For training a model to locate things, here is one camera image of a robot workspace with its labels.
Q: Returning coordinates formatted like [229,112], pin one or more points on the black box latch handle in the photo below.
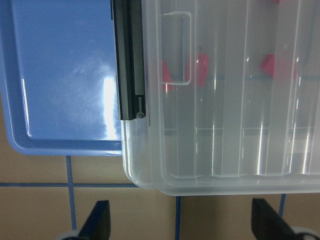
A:
[128,32]

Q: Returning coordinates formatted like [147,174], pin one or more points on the red block hollow side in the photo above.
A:
[279,68]

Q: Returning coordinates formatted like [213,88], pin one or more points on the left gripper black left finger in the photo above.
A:
[98,223]

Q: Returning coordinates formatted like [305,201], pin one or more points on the blue plastic tray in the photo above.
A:
[58,77]

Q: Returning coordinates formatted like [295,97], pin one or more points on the red block near wall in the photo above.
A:
[166,78]

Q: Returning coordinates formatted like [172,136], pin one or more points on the red block centre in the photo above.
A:
[201,69]

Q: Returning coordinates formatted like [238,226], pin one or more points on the clear plastic box lid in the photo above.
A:
[243,132]

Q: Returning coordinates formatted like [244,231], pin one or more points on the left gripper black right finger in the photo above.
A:
[266,224]

